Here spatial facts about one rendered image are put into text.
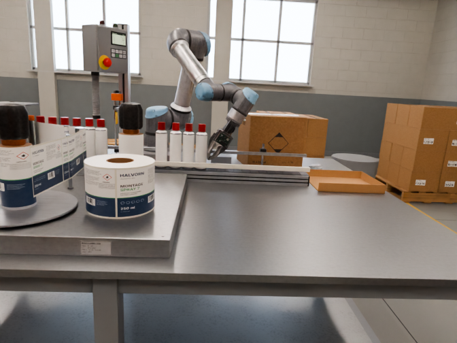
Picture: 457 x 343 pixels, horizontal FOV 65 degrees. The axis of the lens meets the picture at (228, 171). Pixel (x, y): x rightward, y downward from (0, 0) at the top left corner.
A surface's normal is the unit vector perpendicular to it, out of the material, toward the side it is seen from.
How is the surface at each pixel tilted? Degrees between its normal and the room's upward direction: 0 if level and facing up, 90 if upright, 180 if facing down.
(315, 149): 90
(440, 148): 90
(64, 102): 90
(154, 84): 90
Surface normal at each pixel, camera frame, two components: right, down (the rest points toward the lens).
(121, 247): 0.05, 0.24
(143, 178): 0.78, 0.18
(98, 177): -0.37, 0.20
